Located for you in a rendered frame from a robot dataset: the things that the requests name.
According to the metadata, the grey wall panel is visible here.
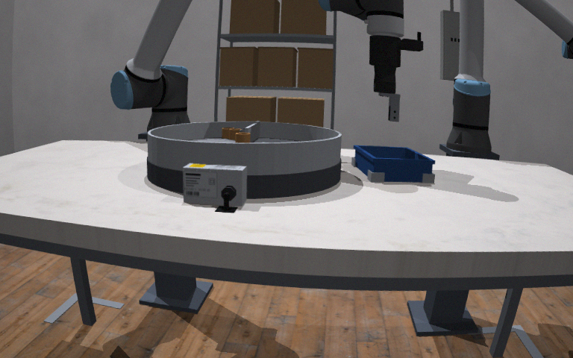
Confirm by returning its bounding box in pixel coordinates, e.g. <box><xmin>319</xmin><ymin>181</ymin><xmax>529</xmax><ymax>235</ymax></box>
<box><xmin>439</xmin><ymin>0</ymin><xmax>460</xmax><ymax>81</ymax></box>

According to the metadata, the grey turntable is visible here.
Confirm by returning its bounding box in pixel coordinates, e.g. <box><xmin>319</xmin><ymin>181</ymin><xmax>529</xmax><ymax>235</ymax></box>
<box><xmin>146</xmin><ymin>120</ymin><xmax>342</xmax><ymax>201</ymax></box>

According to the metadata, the metal shelf unit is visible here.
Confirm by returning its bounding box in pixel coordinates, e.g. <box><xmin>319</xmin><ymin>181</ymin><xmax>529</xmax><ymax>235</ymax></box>
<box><xmin>213</xmin><ymin>0</ymin><xmax>338</xmax><ymax>131</ymax></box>

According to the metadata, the grey control box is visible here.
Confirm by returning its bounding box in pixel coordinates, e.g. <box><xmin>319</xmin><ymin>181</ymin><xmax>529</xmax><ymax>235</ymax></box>
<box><xmin>182</xmin><ymin>163</ymin><xmax>248</xmax><ymax>214</ymax></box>

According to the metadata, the white table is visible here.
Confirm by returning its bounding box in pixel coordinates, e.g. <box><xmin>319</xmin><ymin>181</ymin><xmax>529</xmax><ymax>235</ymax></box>
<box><xmin>0</xmin><ymin>139</ymin><xmax>573</xmax><ymax>358</ymax></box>

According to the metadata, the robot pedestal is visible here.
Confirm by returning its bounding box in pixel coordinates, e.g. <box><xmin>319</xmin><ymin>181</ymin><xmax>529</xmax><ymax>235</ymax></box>
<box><xmin>138</xmin><ymin>131</ymin><xmax>214</xmax><ymax>315</ymax></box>
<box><xmin>407</xmin><ymin>142</ymin><xmax>501</xmax><ymax>338</ymax></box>

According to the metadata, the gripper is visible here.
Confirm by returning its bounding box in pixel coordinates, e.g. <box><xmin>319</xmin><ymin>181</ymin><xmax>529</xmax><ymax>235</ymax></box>
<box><xmin>369</xmin><ymin>34</ymin><xmax>403</xmax><ymax>123</ymax></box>

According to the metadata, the brown cardboard box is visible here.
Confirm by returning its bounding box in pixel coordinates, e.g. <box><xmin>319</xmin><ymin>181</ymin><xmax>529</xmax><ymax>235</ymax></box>
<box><xmin>219</xmin><ymin>46</ymin><xmax>258</xmax><ymax>87</ymax></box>
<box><xmin>229</xmin><ymin>0</ymin><xmax>281</xmax><ymax>34</ymax></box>
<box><xmin>225</xmin><ymin>95</ymin><xmax>278</xmax><ymax>123</ymax></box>
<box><xmin>297</xmin><ymin>48</ymin><xmax>335</xmax><ymax>90</ymax></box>
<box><xmin>277</xmin><ymin>97</ymin><xmax>326</xmax><ymax>128</ymax></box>
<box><xmin>280</xmin><ymin>0</ymin><xmax>328</xmax><ymax>36</ymax></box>
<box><xmin>257</xmin><ymin>46</ymin><xmax>298</xmax><ymax>89</ymax></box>

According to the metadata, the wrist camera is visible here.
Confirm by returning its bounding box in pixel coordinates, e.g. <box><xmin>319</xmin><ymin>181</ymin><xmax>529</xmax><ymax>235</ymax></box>
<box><xmin>400</xmin><ymin>31</ymin><xmax>425</xmax><ymax>54</ymax></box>

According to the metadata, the blue crate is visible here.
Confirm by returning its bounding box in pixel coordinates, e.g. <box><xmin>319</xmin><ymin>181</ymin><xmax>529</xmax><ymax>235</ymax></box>
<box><xmin>353</xmin><ymin>144</ymin><xmax>436</xmax><ymax>183</ymax></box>

